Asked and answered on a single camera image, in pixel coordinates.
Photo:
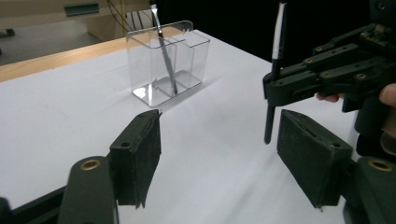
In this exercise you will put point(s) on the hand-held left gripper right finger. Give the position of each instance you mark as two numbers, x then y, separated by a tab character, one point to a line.
311	155

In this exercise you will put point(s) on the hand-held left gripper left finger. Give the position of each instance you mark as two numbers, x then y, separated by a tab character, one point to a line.
135	155

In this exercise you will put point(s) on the clear plastic organizer box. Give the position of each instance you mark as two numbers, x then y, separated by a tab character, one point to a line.
199	56

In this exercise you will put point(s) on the black curtain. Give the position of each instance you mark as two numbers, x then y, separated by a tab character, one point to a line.
233	21

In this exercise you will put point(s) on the wooden desk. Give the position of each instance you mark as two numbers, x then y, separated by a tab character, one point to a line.
37	12

